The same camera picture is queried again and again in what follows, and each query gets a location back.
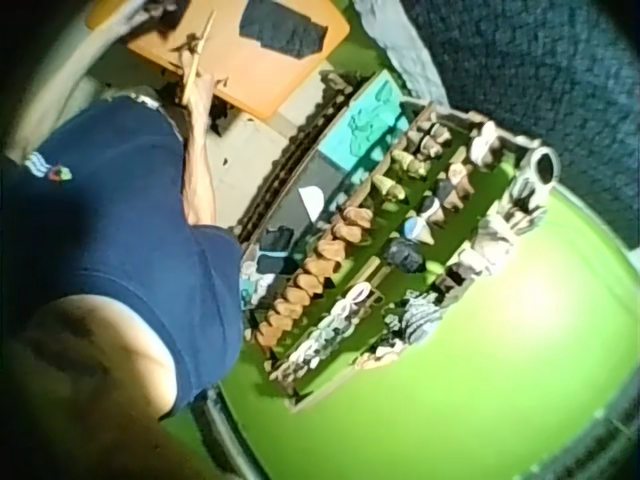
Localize thin wooden stick tool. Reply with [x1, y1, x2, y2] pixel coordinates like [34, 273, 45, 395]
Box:
[180, 8, 218, 107]

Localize black corrugated strip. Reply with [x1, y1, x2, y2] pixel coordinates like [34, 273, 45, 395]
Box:
[230, 72, 362, 244]

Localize person's right hand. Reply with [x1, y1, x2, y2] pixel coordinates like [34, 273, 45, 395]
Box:
[177, 48, 219, 109]

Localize person's left hand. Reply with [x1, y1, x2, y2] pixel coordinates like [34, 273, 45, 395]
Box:
[138, 0, 190, 35]

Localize heap of small cloth items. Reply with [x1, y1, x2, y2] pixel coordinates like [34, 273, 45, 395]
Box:
[238, 224, 297, 312]

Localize wooden shoe rack with shoes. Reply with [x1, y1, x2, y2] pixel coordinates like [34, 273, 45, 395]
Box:
[249, 99, 562, 415]

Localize white half-round piece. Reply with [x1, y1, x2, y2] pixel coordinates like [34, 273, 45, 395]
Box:
[296, 184, 327, 224]

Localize orange work board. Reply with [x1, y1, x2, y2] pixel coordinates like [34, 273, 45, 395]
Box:
[84, 0, 351, 121]

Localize dark blue cloth piece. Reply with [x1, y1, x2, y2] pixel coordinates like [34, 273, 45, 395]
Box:
[237, 0, 330, 62]

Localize grey cloth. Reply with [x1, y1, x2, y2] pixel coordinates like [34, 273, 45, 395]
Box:
[349, 0, 452, 107]

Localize teal printed sheet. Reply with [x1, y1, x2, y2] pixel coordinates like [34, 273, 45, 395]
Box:
[317, 69, 412, 172]

